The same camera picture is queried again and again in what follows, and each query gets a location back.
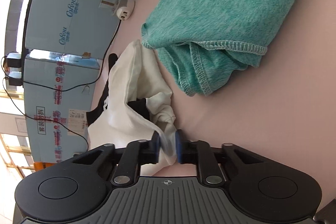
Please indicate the light blue cardboard box left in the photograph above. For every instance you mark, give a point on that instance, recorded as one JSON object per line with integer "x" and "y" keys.
{"x": 52, "y": 74}

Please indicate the orange box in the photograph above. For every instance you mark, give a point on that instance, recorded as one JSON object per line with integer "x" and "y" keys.
{"x": 43, "y": 166}

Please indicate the green t-shirt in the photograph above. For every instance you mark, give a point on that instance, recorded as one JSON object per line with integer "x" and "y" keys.
{"x": 223, "y": 3}

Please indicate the white plug adapter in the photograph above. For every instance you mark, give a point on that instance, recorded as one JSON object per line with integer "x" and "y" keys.
{"x": 122, "y": 7}

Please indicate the light blue cardboard box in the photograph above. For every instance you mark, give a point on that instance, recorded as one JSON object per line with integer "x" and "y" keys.
{"x": 52, "y": 74}
{"x": 52, "y": 16}

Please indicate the light blue cardboard box right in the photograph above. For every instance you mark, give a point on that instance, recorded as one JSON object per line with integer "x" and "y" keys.
{"x": 52, "y": 16}

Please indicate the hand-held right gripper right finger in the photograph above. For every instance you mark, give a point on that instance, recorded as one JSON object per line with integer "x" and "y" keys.
{"x": 179, "y": 146}

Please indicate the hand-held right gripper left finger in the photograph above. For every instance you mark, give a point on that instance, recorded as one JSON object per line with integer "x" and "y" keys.
{"x": 157, "y": 146}

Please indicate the black power adapter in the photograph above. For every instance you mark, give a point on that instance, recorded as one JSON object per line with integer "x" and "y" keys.
{"x": 15, "y": 78}
{"x": 14, "y": 60}

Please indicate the white shipping label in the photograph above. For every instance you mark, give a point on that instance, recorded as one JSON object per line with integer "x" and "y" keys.
{"x": 77, "y": 117}

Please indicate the white and black garment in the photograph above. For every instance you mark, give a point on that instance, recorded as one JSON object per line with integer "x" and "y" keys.
{"x": 131, "y": 82}

